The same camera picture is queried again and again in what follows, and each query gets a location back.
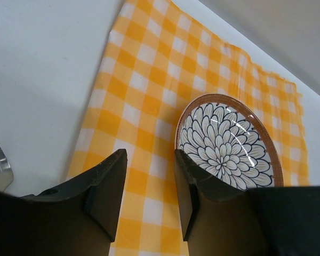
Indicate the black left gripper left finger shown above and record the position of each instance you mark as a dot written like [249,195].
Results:
[77,217]

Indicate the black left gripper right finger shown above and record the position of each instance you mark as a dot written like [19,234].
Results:
[218,219]

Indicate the floral patterned ceramic plate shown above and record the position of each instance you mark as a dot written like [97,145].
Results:
[226,139]

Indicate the yellow white checkered cloth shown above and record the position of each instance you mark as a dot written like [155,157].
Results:
[157,60]

